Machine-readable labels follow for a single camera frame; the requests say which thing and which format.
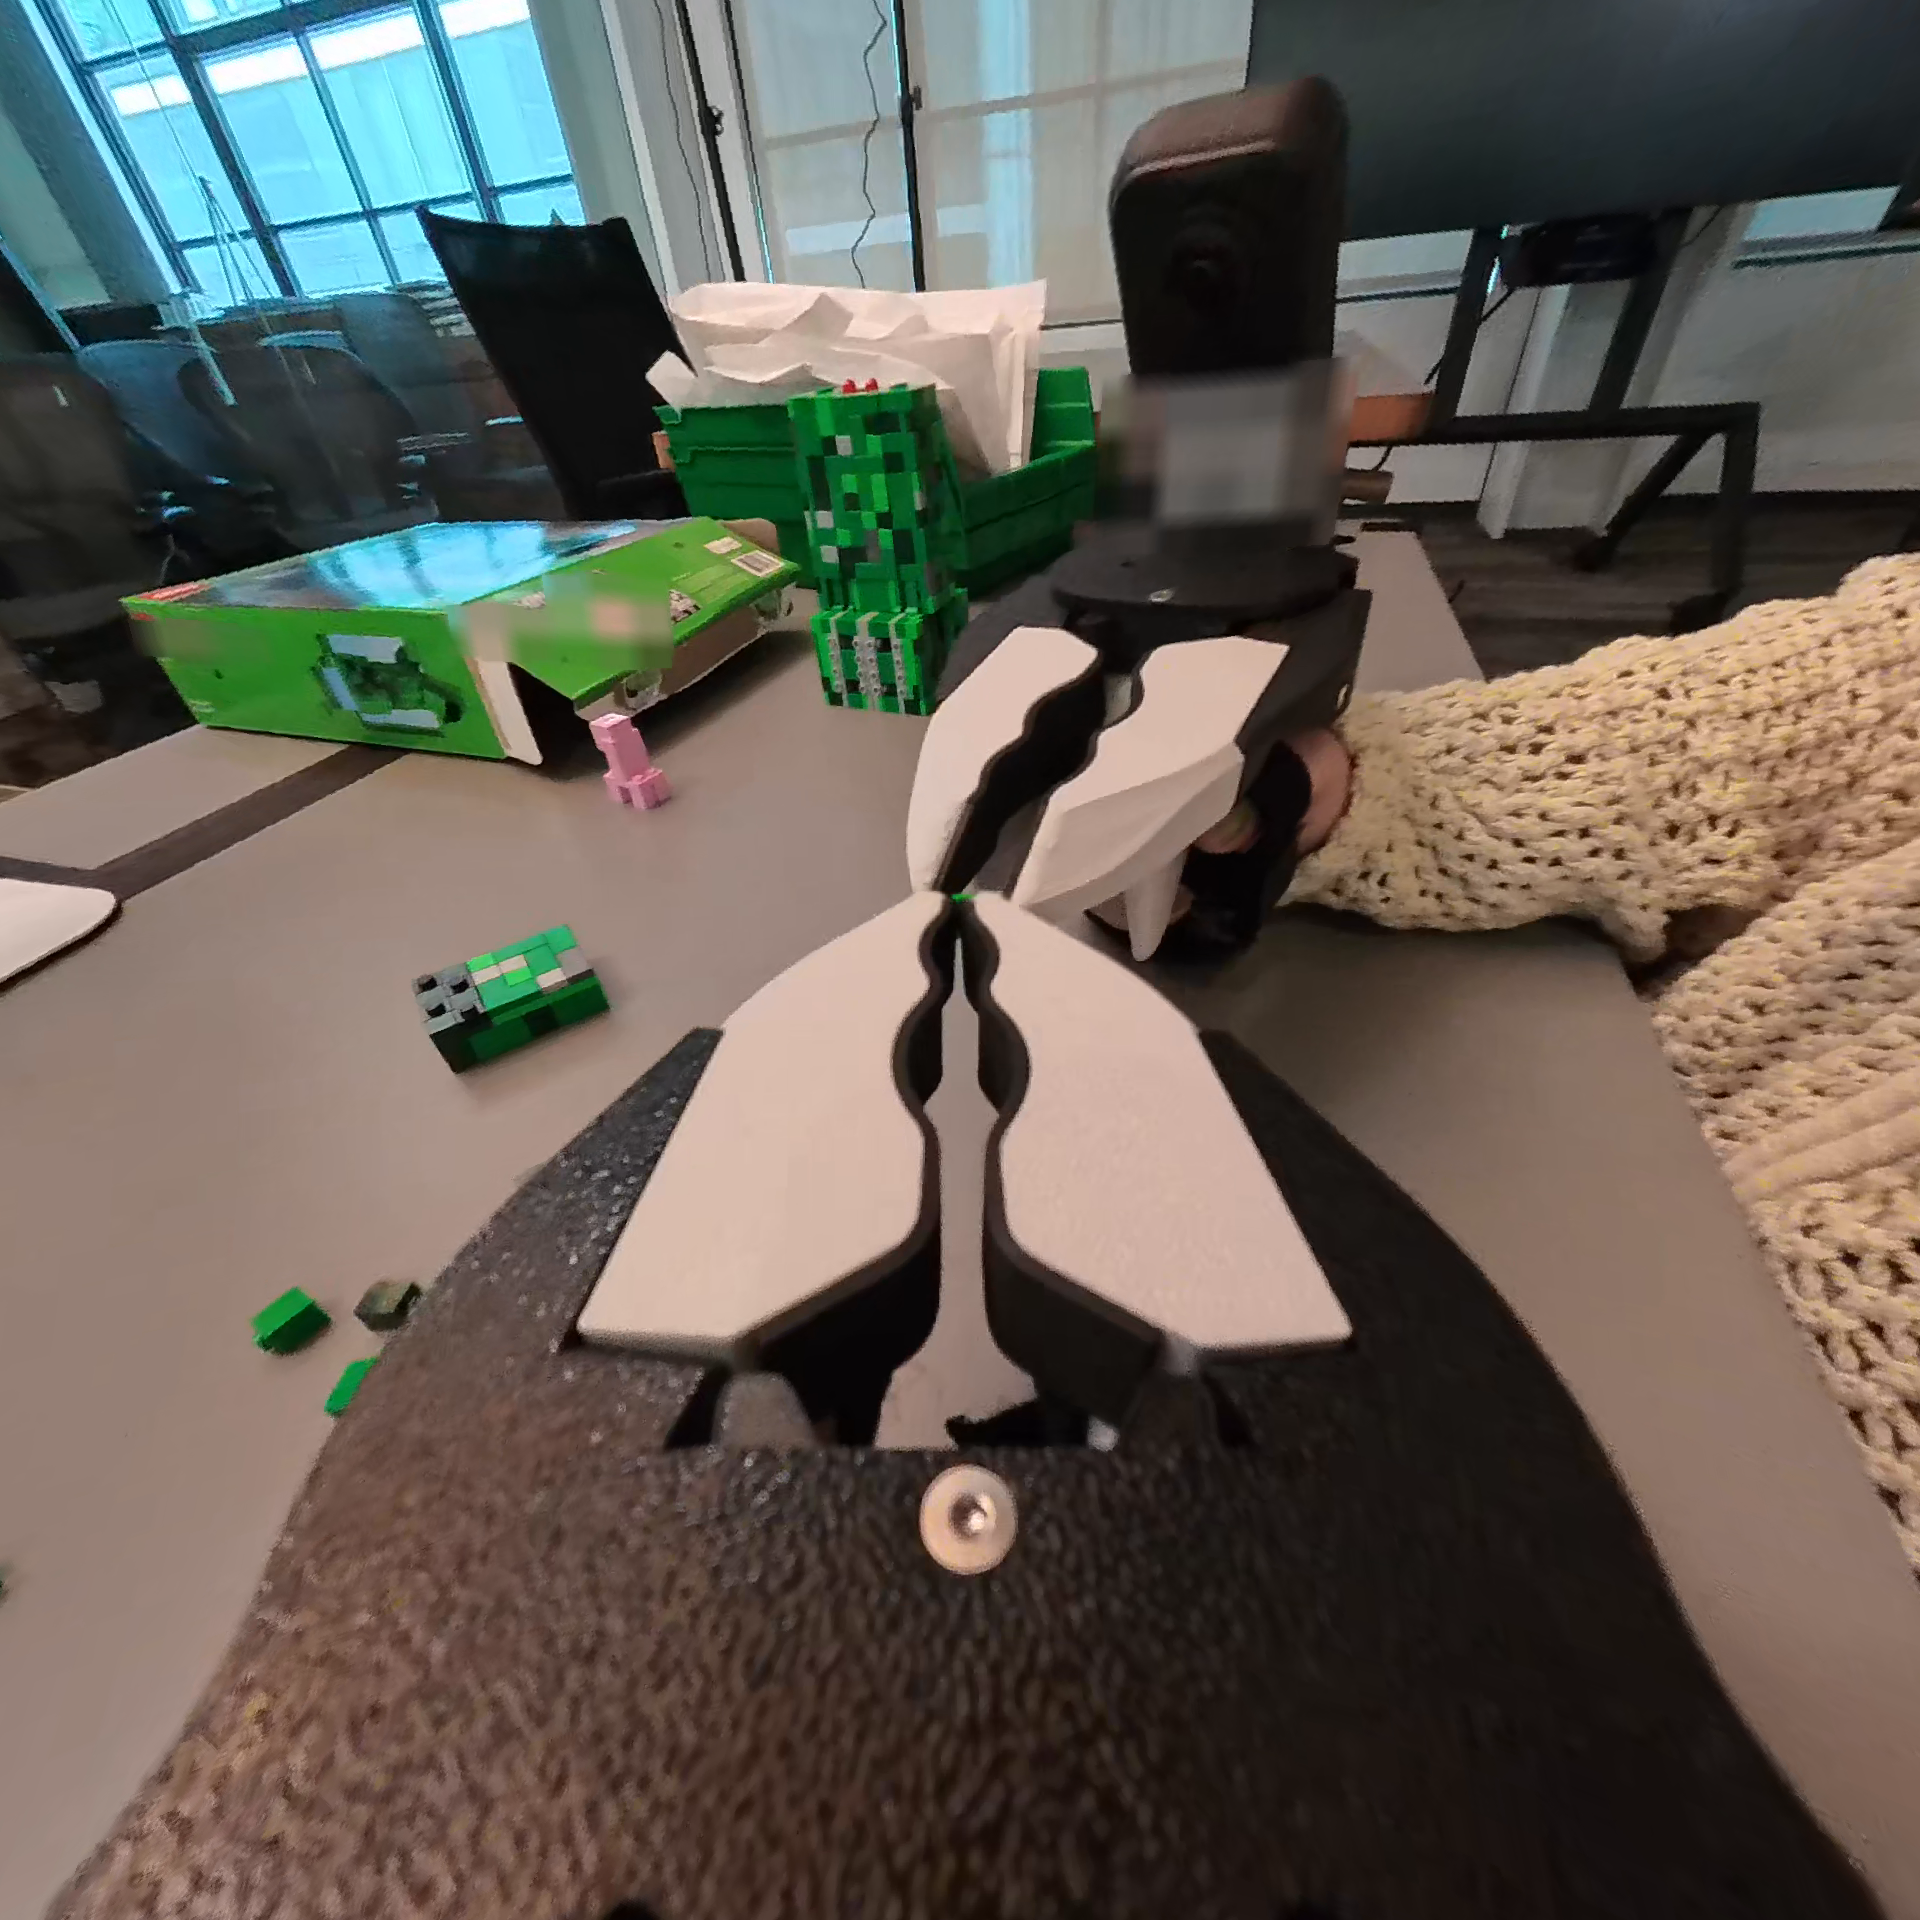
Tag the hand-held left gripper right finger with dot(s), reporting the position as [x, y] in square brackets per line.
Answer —
[1140, 1171]

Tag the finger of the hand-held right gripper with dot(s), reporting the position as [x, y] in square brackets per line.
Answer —
[1184, 720]
[975, 704]

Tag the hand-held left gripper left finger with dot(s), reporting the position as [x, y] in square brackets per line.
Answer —
[781, 1171]

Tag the person's right forearm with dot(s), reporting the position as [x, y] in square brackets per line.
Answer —
[1574, 751]

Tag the tall green lego creeper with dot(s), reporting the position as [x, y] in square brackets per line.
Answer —
[878, 511]

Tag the green lego block assembly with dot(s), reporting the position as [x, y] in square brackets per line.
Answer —
[511, 1004]

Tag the pink lego pig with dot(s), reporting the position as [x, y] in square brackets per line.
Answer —
[622, 764]

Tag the small dark green lego brick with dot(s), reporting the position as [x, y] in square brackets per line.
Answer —
[387, 1302]

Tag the green cardboard lego box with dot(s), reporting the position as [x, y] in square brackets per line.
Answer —
[375, 578]

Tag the person's right hand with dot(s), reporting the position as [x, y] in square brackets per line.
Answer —
[1332, 788]

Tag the green plastic bin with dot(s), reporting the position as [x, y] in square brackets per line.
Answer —
[1034, 495]

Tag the white paper bags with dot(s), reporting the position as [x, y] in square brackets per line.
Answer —
[900, 345]

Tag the tall bright window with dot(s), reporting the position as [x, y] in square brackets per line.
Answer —
[1021, 151]

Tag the black screen stand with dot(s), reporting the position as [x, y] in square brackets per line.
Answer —
[1695, 495]

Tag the black office chair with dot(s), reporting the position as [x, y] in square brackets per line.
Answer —
[554, 345]

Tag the large black screen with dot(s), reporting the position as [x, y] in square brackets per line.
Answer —
[1574, 104]

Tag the person's cream knit sweater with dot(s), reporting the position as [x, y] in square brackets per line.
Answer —
[1831, 1125]

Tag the grey office chair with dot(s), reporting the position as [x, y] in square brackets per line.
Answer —
[344, 390]
[180, 435]
[61, 495]

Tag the white book stand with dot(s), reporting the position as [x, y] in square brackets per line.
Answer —
[44, 930]

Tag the large grid window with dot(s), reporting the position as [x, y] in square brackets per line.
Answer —
[344, 135]

